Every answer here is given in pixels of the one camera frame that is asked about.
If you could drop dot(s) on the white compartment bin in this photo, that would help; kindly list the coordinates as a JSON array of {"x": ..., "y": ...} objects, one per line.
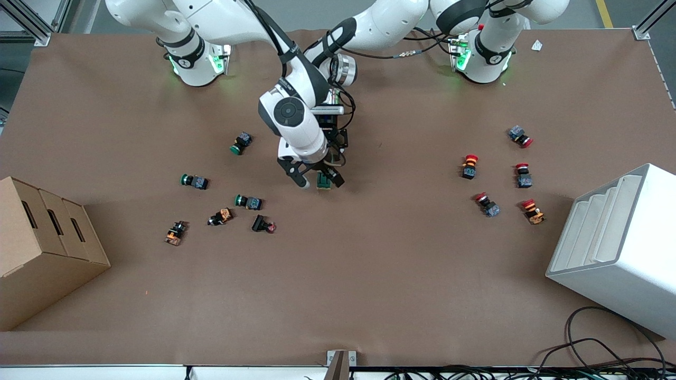
[{"x": 623, "y": 253}]

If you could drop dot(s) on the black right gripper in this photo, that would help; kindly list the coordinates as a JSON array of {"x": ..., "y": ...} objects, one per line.
[{"x": 331, "y": 174}]

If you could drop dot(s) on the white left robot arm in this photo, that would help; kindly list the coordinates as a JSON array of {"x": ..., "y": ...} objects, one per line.
[{"x": 391, "y": 21}]

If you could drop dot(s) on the red emergency button orange base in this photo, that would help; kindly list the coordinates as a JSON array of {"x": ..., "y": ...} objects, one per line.
[{"x": 533, "y": 212}]

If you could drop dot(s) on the aluminium frame profile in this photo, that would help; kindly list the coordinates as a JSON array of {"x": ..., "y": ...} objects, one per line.
[
  {"x": 42, "y": 38},
  {"x": 640, "y": 32}
]

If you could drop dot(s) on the green push button switch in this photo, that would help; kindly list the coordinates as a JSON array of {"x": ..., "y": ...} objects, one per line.
[
  {"x": 195, "y": 182},
  {"x": 249, "y": 202},
  {"x": 242, "y": 142}
]

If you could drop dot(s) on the black selector switch orange base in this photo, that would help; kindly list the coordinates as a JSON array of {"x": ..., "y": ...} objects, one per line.
[
  {"x": 221, "y": 216},
  {"x": 175, "y": 234}
]

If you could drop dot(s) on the metal table edge bracket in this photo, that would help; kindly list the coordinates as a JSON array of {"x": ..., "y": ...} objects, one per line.
[{"x": 340, "y": 361}]

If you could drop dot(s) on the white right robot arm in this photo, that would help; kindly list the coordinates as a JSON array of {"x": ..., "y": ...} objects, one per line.
[{"x": 211, "y": 21}]

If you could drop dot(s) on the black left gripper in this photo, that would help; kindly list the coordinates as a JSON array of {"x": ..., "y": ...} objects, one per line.
[{"x": 338, "y": 136}]

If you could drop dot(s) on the white table edge rail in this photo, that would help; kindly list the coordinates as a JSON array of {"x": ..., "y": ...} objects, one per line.
[{"x": 105, "y": 373}]

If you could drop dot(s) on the red emergency button blue base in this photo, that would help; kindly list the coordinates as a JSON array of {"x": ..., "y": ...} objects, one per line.
[{"x": 469, "y": 167}]

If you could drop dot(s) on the green load switch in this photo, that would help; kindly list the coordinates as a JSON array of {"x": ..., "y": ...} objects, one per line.
[{"x": 323, "y": 182}]

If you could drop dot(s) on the white paper scrap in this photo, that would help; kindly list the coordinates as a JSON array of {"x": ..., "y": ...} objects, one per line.
[{"x": 536, "y": 45}]

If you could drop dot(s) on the brown cardboard box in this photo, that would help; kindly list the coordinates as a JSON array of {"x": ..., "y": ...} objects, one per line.
[{"x": 42, "y": 253}]

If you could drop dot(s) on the red push button blue base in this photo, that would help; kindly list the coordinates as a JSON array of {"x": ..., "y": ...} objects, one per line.
[
  {"x": 487, "y": 205},
  {"x": 524, "y": 177},
  {"x": 520, "y": 136}
]

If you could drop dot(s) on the black red switch component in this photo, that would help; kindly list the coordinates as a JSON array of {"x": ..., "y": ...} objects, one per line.
[{"x": 261, "y": 224}]

